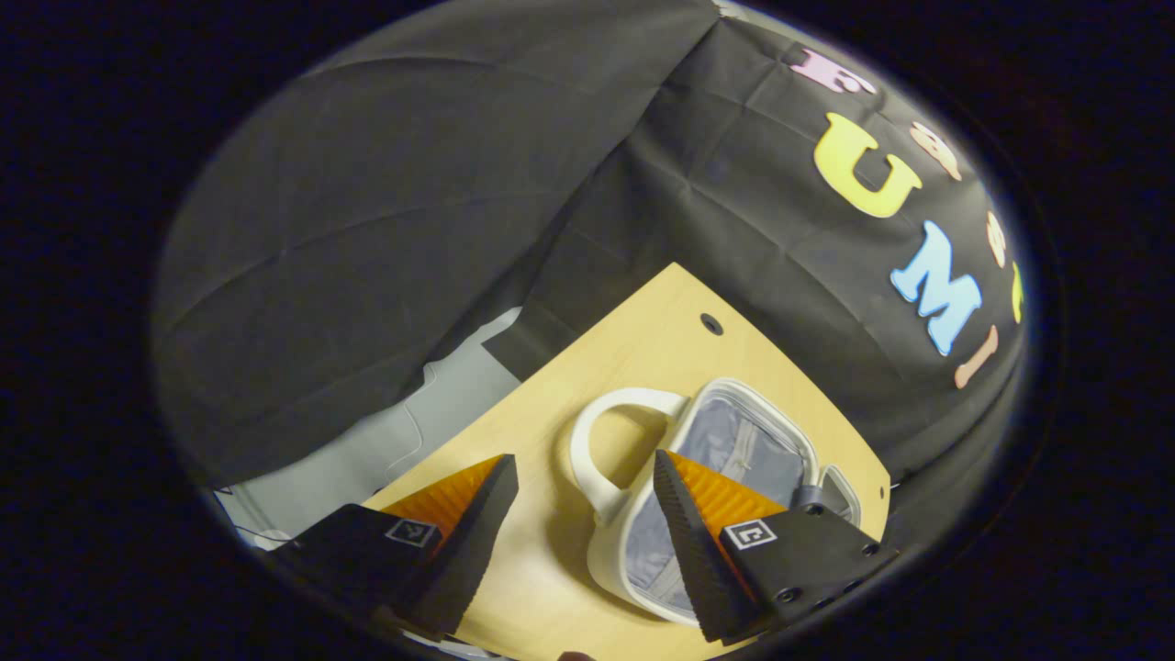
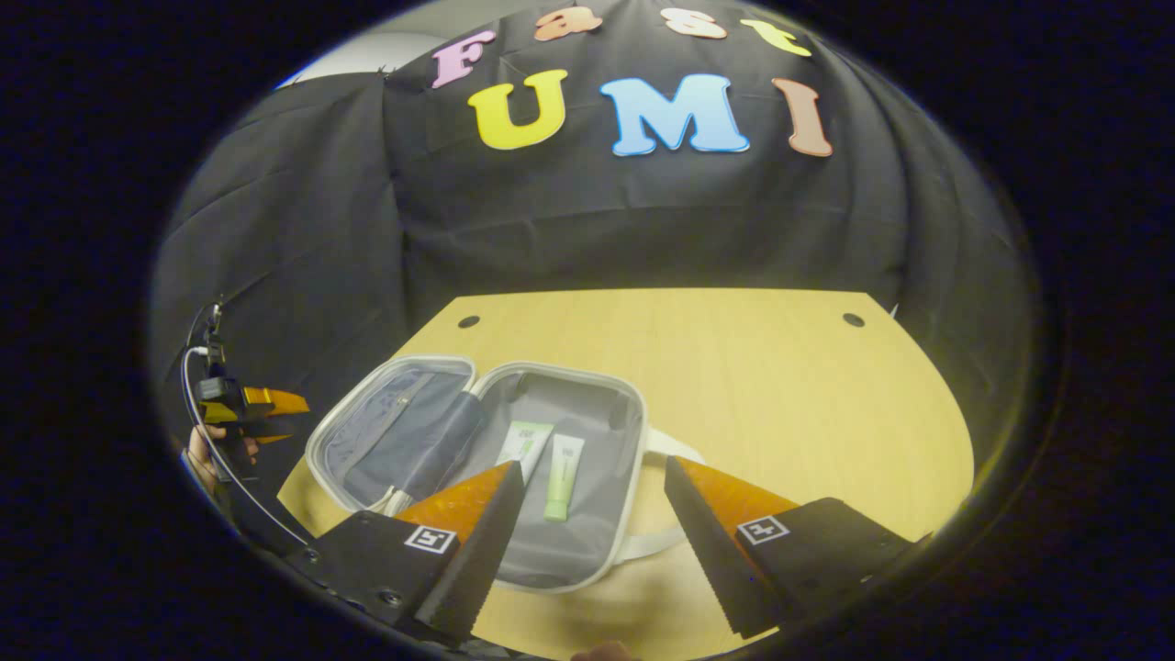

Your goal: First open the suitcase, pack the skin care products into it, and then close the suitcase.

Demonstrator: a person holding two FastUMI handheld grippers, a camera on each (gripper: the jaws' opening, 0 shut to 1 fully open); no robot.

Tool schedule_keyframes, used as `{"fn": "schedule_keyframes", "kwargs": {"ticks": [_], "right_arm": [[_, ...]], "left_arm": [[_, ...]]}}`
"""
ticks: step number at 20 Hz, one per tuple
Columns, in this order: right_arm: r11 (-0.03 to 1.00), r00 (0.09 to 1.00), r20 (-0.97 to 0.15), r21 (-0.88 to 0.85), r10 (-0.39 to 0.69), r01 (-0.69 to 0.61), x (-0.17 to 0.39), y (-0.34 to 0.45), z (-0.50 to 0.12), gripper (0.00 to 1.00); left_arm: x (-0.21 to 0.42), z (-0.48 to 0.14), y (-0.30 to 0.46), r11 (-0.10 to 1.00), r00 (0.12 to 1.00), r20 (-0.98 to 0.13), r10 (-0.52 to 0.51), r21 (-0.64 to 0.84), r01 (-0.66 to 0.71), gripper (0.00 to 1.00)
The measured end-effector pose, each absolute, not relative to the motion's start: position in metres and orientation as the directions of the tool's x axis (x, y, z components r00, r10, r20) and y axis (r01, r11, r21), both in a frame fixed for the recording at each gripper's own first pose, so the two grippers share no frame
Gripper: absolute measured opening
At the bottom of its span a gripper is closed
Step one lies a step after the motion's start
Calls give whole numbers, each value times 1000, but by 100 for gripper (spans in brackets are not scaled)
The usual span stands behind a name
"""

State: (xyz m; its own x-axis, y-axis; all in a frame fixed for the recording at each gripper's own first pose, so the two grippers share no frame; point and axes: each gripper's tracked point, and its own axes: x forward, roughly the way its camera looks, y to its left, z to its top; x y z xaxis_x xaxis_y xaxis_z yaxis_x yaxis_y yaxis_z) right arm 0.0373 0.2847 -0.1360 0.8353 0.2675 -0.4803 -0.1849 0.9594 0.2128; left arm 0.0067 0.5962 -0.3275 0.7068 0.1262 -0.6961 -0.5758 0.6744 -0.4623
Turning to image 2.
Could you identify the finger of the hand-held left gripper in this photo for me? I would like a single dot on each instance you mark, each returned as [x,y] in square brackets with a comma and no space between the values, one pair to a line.
[266,404]
[266,431]

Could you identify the white skin care tube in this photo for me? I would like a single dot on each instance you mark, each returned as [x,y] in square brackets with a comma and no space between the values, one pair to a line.
[525,442]

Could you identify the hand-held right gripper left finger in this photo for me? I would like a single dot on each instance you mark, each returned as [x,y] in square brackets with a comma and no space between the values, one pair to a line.
[482,551]

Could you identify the black backdrop cloth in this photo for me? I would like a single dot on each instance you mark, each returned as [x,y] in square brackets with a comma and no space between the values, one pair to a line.
[643,211]

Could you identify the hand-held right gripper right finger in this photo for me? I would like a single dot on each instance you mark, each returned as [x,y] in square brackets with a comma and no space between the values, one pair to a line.
[711,551]

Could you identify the light green skin care tube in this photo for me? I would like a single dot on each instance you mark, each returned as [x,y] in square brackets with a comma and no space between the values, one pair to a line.
[562,477]

